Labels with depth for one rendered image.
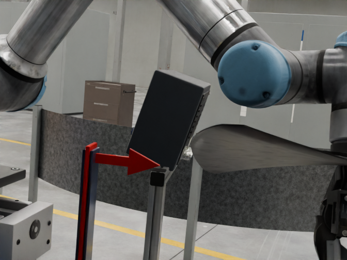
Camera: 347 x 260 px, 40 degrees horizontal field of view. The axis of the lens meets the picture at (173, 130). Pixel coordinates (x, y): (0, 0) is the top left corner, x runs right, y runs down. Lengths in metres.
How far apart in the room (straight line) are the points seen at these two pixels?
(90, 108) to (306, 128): 3.15
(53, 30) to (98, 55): 10.08
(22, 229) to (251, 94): 0.47
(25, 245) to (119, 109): 6.32
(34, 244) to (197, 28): 0.50
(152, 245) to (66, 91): 9.21
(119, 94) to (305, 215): 5.10
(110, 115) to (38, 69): 6.26
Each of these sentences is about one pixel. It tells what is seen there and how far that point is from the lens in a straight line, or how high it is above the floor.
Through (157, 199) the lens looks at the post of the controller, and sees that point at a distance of 0.97.
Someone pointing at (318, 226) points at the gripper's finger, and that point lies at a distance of 0.67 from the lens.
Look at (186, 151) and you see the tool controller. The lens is 1.04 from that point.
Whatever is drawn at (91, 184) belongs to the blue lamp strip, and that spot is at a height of 1.16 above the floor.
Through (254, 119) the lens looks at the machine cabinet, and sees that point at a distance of 6.66.
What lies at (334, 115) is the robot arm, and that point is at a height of 1.22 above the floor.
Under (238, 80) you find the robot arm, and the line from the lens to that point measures 0.55.
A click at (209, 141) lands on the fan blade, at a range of 0.36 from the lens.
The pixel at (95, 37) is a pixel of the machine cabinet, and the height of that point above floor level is 1.67.
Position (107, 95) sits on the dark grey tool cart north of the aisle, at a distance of 7.23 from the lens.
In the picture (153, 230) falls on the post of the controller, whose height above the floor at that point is 0.93.
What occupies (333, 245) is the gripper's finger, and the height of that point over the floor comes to 1.06.
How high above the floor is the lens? 1.27
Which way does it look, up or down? 8 degrees down
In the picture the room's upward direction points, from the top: 5 degrees clockwise
